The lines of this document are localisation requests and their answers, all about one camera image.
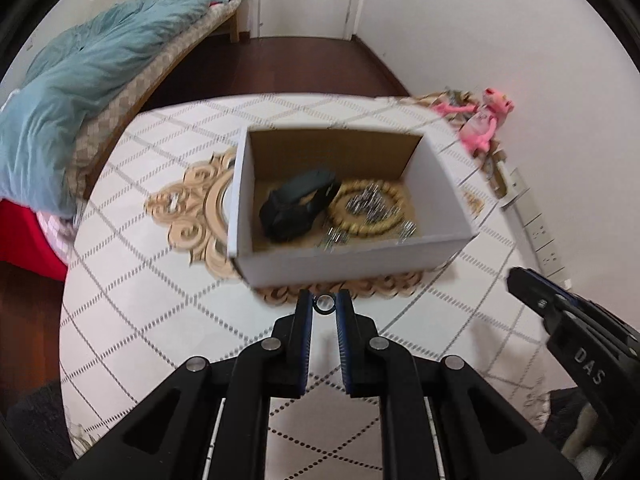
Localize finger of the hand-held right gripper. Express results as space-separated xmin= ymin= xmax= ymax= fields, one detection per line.
xmin=506 ymin=266 xmax=576 ymax=331

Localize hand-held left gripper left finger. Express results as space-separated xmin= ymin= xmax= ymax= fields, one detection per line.
xmin=62 ymin=290 xmax=313 ymax=480

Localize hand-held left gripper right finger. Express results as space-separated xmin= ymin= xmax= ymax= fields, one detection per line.
xmin=336 ymin=291 xmax=583 ymax=480

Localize cardboard box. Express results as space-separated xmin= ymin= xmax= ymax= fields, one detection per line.
xmin=227 ymin=127 xmax=480 ymax=291

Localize thin silver bracelet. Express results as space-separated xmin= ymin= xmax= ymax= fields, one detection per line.
xmin=320 ymin=227 xmax=351 ymax=251

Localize wooden bead bracelet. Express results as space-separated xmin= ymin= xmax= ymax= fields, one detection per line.
xmin=327 ymin=178 xmax=405 ymax=238

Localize black smart band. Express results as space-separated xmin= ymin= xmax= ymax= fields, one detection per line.
xmin=259 ymin=169 xmax=342 ymax=243

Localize silver metal clips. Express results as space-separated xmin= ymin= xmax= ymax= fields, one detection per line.
xmin=347 ymin=187 xmax=396 ymax=221

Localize table with diamond-print tablecloth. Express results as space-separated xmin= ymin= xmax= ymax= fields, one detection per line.
xmin=59 ymin=92 xmax=571 ymax=461

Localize pink plush toy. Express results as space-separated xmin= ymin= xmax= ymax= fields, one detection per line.
xmin=434 ymin=87 xmax=516 ymax=153

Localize pink checkered sheet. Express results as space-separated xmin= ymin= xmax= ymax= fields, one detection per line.
xmin=37 ymin=210 xmax=76 ymax=261

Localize bed with checkered mattress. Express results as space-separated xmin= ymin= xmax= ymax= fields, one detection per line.
xmin=65 ymin=0 xmax=251 ymax=201

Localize red cloth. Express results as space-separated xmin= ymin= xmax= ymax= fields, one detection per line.
xmin=0 ymin=200 xmax=68 ymax=281

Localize light blue duvet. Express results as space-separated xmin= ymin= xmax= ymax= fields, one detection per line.
xmin=0 ymin=0 xmax=241 ymax=218

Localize row of wall sockets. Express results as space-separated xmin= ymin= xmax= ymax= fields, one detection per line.
xmin=500 ymin=167 xmax=571 ymax=281

